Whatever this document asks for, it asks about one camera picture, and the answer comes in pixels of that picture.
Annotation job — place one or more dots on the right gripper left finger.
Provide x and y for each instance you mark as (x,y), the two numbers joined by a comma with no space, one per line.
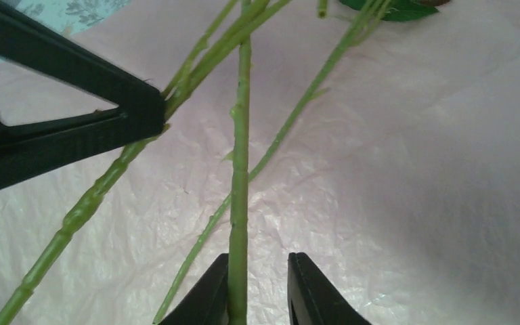
(207,301)

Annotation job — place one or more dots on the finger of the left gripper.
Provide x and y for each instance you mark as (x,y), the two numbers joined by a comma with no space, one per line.
(30,150)

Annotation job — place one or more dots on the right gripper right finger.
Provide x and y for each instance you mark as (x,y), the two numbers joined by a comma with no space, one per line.
(312,297)

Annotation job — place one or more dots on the light blue peony flower stem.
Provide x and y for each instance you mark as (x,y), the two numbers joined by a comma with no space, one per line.
(237,270)

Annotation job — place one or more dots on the purple pink wrapping paper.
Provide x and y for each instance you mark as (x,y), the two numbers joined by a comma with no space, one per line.
(402,181)

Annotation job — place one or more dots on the bright pink rose flower stem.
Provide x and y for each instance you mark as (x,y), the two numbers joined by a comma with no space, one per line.
(197,66)

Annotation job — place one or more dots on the floral patterned table mat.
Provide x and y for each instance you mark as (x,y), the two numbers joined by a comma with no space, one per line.
(68,17)

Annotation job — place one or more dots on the white rose flower stem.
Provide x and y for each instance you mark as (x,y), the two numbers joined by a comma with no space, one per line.
(369,14)

